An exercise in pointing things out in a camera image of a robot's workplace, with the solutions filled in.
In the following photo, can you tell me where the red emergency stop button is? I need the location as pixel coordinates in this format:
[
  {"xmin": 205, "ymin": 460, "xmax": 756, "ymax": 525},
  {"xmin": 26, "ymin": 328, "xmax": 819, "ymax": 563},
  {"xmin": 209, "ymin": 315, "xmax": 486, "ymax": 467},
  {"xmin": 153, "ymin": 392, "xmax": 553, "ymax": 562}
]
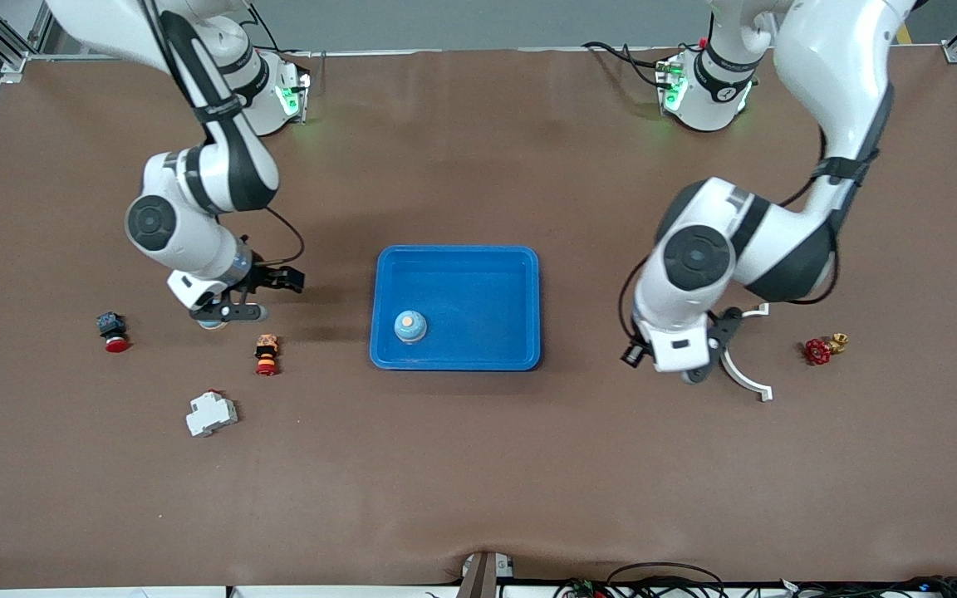
[{"xmin": 96, "ymin": 311, "xmax": 130, "ymax": 354}]

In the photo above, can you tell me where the white circuit breaker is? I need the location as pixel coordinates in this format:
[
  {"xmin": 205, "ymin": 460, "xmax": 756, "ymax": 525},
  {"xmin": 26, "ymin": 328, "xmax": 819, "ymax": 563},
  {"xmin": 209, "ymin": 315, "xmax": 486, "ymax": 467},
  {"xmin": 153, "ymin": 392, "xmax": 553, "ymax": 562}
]
[{"xmin": 185, "ymin": 390, "xmax": 239, "ymax": 439}]

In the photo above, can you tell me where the green-lit base connector box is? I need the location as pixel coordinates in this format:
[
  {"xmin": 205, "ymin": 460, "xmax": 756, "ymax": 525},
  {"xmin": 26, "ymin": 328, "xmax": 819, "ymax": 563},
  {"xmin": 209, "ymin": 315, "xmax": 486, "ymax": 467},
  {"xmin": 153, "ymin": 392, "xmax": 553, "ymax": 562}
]
[
  {"xmin": 275, "ymin": 71, "xmax": 312, "ymax": 125},
  {"xmin": 655, "ymin": 56, "xmax": 689, "ymax": 113}
]

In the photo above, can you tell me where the blue plastic tray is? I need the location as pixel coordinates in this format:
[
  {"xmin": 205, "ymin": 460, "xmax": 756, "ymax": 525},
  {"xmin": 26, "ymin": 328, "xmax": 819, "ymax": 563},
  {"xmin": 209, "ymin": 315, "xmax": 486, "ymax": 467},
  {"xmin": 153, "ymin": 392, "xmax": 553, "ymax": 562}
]
[{"xmin": 369, "ymin": 244, "xmax": 542, "ymax": 372}]

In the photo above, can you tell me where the brown table cover sheet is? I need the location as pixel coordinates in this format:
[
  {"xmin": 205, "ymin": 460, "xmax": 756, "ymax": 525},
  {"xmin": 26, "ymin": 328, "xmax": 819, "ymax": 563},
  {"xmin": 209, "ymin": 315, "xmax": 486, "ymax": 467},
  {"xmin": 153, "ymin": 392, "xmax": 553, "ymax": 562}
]
[{"xmin": 0, "ymin": 46, "xmax": 957, "ymax": 586}]

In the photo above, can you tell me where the white curved plastic bracket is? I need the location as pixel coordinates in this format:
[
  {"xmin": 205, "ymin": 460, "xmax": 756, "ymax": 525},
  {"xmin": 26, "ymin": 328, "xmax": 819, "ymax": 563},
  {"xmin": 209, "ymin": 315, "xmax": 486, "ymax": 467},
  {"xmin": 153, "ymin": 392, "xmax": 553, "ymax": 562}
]
[{"xmin": 721, "ymin": 303, "xmax": 775, "ymax": 403}]

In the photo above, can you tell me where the orange and red push switch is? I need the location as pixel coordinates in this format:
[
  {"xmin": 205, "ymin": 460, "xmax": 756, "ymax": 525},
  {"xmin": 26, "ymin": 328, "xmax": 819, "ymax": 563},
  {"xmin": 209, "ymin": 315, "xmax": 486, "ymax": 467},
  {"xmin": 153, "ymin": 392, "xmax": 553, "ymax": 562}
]
[{"xmin": 254, "ymin": 334, "xmax": 281, "ymax": 377}]

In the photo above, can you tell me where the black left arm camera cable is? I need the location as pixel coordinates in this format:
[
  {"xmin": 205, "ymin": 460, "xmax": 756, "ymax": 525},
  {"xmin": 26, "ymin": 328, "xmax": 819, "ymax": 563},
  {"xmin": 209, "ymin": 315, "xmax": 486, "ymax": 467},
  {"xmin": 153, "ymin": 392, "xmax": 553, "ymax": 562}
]
[{"xmin": 618, "ymin": 83, "xmax": 899, "ymax": 346}]

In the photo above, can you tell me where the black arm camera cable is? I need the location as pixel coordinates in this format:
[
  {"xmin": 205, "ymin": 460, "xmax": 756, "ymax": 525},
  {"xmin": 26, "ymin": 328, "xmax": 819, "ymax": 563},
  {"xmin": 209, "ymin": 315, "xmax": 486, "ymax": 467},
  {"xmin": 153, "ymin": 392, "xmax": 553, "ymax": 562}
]
[
  {"xmin": 618, "ymin": 83, "xmax": 899, "ymax": 346},
  {"xmin": 138, "ymin": 0, "xmax": 307, "ymax": 268}
]

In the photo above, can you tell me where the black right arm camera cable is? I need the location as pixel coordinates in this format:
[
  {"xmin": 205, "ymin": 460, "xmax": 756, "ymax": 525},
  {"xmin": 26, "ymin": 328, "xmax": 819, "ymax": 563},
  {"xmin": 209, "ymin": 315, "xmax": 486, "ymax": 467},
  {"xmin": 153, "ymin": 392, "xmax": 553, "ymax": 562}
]
[{"xmin": 138, "ymin": 0, "xmax": 307, "ymax": 268}]

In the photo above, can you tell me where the brass valve with red handle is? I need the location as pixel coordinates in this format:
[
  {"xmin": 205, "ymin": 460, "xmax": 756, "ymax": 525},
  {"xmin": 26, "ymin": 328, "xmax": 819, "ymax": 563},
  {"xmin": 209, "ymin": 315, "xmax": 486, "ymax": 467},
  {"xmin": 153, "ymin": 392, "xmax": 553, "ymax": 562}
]
[{"xmin": 803, "ymin": 332, "xmax": 851, "ymax": 367}]

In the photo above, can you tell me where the black looped cable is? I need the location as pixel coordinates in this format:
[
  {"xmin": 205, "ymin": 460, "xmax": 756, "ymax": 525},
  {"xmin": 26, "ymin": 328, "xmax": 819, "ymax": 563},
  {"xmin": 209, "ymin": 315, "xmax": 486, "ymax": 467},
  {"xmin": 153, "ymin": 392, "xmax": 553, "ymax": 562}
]
[{"xmin": 607, "ymin": 562, "xmax": 726, "ymax": 598}]

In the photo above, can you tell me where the black right base cable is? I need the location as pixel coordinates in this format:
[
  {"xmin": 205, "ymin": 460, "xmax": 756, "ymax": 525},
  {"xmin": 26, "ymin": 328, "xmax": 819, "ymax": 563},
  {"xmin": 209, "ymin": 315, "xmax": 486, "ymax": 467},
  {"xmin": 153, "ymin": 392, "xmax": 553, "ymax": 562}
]
[{"xmin": 256, "ymin": 7, "xmax": 317, "ymax": 61}]

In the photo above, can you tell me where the black base cable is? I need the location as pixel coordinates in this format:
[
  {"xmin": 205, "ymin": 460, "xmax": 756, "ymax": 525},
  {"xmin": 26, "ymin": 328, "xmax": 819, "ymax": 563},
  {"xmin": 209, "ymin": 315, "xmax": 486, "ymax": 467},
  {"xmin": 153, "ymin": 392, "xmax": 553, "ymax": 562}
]
[
  {"xmin": 581, "ymin": 40, "xmax": 672, "ymax": 88},
  {"xmin": 256, "ymin": 7, "xmax": 317, "ymax": 61}
]

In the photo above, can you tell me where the black left base cable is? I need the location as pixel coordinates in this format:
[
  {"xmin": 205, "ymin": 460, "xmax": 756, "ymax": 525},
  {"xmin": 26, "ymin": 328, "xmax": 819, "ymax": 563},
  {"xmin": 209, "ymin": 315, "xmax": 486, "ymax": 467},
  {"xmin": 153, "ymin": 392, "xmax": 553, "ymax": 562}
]
[{"xmin": 581, "ymin": 40, "xmax": 672, "ymax": 88}]

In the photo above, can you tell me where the black cable bundle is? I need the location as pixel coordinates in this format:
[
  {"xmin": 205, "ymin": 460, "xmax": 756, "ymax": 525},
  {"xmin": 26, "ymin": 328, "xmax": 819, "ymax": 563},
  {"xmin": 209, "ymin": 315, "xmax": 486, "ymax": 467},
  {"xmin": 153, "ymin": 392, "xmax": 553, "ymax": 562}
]
[{"xmin": 782, "ymin": 575, "xmax": 957, "ymax": 598}]

